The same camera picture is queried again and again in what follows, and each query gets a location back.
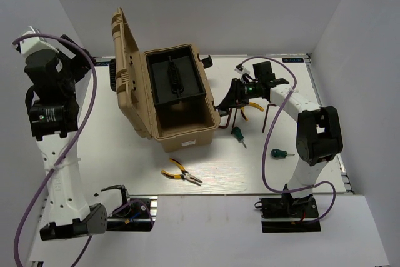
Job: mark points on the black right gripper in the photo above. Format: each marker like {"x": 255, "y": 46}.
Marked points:
{"x": 234, "y": 97}

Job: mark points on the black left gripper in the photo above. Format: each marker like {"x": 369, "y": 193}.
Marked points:
{"x": 80, "y": 62}

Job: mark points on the thin brown hex key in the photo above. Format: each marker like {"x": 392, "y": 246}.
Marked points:
{"x": 235, "y": 116}

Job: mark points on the green stubby screwdriver orange cap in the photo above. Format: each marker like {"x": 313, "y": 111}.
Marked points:
{"x": 237, "y": 133}

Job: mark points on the green stubby screwdriver grey cap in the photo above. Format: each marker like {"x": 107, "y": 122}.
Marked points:
{"x": 280, "y": 154}

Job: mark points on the yellow needle-nose pliers front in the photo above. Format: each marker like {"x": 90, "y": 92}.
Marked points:
{"x": 184, "y": 175}

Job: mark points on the large brown hex key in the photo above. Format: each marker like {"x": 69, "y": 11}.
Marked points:
{"x": 227, "y": 122}

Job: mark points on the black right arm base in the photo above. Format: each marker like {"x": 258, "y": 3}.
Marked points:
{"x": 291, "y": 212}

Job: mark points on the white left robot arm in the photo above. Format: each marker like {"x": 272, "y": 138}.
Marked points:
{"x": 53, "y": 109}

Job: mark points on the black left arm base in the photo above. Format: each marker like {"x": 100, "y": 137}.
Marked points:
{"x": 125, "y": 212}

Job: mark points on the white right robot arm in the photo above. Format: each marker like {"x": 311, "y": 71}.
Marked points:
{"x": 318, "y": 132}

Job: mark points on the black inner toolbox tray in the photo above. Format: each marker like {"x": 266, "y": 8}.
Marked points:
{"x": 174, "y": 76}

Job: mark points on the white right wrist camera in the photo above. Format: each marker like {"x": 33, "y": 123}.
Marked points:
{"x": 244, "y": 74}

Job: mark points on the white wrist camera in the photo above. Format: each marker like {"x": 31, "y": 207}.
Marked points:
{"x": 244, "y": 74}
{"x": 31, "y": 45}

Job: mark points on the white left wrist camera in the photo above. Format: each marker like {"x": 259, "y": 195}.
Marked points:
{"x": 31, "y": 45}

